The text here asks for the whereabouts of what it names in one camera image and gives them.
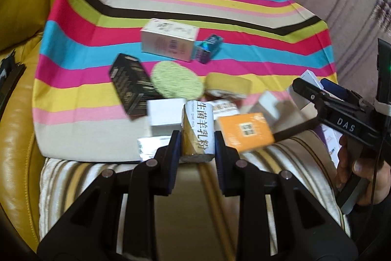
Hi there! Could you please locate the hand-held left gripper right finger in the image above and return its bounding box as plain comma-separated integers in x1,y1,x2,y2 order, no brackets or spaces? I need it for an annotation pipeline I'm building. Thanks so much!
214,131,358,261

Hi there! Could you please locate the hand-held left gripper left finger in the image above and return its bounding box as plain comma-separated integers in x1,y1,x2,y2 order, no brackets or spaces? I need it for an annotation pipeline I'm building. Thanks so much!
37,130,183,261

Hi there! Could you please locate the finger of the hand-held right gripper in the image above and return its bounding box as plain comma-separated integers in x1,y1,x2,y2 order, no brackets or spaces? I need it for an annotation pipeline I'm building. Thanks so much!
292,77,330,122
320,79,348,100

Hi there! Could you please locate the white box with blue edge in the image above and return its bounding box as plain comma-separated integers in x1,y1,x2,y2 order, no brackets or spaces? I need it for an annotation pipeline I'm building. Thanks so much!
289,69,325,111

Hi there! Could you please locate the gold and white box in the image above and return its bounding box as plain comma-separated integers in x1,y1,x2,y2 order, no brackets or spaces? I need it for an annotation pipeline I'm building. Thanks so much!
180,100,215,164

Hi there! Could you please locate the orange box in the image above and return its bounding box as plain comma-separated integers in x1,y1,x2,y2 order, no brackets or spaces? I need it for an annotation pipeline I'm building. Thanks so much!
219,113,274,154

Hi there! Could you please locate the small white box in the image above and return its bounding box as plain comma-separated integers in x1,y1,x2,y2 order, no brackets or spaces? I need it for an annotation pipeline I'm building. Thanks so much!
257,91,287,127

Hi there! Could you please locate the plain white box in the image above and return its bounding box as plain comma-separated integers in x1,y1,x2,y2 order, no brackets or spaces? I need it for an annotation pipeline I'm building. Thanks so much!
147,98,187,127

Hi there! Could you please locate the white box with gold lettering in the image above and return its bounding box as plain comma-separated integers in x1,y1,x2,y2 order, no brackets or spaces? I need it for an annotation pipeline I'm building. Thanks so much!
212,99,241,121

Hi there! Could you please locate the green round pad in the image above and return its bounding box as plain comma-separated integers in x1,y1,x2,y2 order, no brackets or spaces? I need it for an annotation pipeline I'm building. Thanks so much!
151,61,204,100

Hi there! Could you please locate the yellow sponge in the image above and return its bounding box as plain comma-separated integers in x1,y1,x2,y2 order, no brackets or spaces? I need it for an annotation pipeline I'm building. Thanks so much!
204,73,253,100

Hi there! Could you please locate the black box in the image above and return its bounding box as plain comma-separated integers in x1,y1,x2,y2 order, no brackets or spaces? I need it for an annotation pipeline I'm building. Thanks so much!
109,53,163,122

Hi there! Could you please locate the person's right hand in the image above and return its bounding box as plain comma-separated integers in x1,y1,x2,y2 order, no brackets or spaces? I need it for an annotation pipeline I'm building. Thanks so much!
334,135,391,207

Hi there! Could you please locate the beige striped cushion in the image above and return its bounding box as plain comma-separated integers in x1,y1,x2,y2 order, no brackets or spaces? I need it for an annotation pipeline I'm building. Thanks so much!
39,126,352,251

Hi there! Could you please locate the blue holographic small box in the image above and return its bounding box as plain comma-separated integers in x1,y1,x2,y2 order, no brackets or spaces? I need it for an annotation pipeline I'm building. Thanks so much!
195,34,223,65

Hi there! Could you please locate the black flat object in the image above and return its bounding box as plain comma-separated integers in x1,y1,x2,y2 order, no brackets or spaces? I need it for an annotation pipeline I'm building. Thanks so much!
0,48,27,115

